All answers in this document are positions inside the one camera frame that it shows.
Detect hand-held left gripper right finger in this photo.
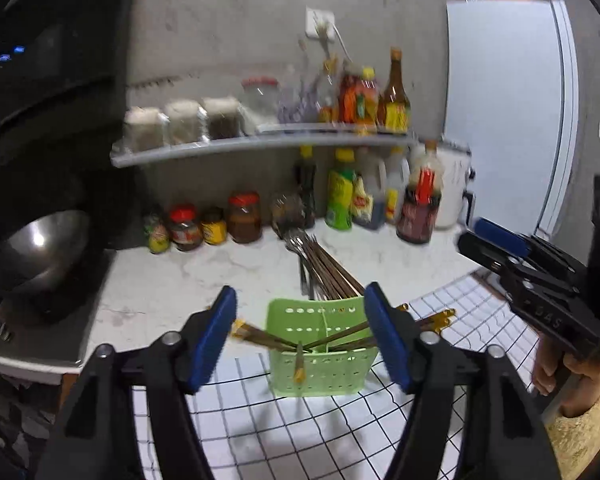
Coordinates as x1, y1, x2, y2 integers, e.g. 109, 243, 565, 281
364, 281, 563, 480

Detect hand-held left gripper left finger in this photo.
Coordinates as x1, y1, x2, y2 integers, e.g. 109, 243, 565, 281
35, 285, 238, 480

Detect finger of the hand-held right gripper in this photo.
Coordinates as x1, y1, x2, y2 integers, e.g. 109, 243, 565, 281
474, 217, 581, 287
457, 231, 577, 303

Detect green plastic utensil holder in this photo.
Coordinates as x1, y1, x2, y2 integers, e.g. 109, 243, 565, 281
266, 296, 381, 399

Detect person's right hand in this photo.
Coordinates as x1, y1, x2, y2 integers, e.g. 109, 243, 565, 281
531, 337, 600, 418

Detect white kitchen appliance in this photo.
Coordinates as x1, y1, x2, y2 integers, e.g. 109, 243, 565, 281
432, 137, 476, 231

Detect large dark bottle red label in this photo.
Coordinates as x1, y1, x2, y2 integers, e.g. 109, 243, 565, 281
395, 140, 444, 246

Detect yellow label jar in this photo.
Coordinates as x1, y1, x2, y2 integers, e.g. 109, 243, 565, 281
201, 207, 229, 246

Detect sauce jar red lid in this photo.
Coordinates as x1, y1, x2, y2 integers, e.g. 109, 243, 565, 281
168, 204, 204, 252

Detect white plastic jug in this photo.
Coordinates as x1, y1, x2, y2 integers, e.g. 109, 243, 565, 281
384, 147, 411, 226

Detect white refrigerator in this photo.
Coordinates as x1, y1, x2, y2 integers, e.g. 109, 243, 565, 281
442, 0, 580, 242

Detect small green label jar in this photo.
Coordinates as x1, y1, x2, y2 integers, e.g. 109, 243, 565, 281
144, 212, 171, 255

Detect metal spoons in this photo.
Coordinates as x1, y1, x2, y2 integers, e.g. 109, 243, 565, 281
282, 229, 315, 297

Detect large brown jar red lid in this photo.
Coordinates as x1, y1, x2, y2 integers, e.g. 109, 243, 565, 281
227, 192, 264, 245

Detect white checkered mat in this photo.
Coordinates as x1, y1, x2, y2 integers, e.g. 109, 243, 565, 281
130, 275, 556, 480

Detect plastic jug dark liquid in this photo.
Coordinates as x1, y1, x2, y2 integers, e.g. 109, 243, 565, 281
352, 147, 389, 231

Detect clear glass jar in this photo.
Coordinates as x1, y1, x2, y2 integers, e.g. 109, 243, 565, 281
272, 192, 307, 232

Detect green bottle yellow cap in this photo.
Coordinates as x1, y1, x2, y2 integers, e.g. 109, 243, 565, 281
325, 148, 357, 231

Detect dark sauce bottle yellow cap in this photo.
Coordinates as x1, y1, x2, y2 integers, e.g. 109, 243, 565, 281
294, 145, 317, 229

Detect black stove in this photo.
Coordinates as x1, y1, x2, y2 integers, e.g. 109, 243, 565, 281
0, 250, 119, 367

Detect brown bottle yellow label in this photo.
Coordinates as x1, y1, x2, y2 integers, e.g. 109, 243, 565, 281
378, 48, 412, 134

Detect steel wok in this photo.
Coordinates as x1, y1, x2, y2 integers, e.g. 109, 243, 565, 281
0, 209, 93, 297

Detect orange label sauce bottle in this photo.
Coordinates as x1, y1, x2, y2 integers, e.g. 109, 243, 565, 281
337, 67, 381, 127

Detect clear spice container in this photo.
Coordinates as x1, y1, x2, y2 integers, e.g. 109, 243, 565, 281
164, 99, 204, 144
123, 107, 164, 151
202, 97, 242, 140

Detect clear jar red lid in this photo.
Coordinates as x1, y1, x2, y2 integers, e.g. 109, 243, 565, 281
242, 77, 281, 127

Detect glass of thin sticks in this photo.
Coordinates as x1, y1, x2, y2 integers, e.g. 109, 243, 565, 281
280, 62, 327, 124

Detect black range hood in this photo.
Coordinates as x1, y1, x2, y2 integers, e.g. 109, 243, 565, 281
0, 0, 142, 253

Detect grey wall shelf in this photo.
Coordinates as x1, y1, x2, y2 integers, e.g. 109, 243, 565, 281
110, 122, 422, 169

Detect white wall outlet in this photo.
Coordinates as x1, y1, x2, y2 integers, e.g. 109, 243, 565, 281
304, 7, 337, 41

